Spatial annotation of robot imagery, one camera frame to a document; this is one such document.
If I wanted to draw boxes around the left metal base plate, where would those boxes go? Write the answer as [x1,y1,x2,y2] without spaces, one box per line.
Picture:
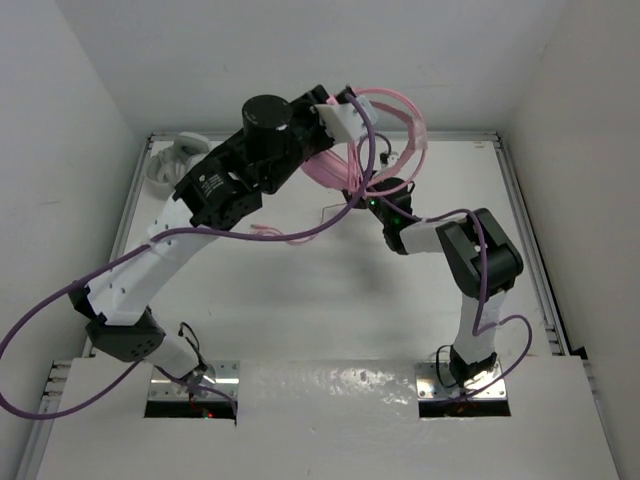
[148,361,240,402]

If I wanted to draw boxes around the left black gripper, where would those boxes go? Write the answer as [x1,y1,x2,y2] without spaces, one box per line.
[256,85,334,193]

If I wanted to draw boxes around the metal base plate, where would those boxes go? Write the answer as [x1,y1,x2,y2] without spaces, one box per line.
[148,361,240,402]
[414,360,508,403]

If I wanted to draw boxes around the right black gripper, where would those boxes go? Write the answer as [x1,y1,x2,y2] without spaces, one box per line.
[340,169,392,228]

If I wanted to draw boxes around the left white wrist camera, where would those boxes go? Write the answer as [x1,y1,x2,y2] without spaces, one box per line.
[314,97,368,144]

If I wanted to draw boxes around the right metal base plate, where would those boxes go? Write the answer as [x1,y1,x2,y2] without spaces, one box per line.
[414,360,508,403]

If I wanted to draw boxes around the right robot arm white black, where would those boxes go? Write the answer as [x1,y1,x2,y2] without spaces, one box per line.
[355,177,524,389]

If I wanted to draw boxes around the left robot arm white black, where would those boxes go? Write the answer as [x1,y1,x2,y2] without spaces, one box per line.
[69,85,334,379]

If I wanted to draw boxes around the pink headphones with cable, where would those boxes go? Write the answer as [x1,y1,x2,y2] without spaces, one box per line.
[302,88,428,205]

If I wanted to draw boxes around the aluminium table frame rail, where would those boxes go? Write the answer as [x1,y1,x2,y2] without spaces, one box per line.
[18,132,616,479]

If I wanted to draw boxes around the white grey headphones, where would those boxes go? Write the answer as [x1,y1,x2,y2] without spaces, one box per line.
[144,132,211,199]

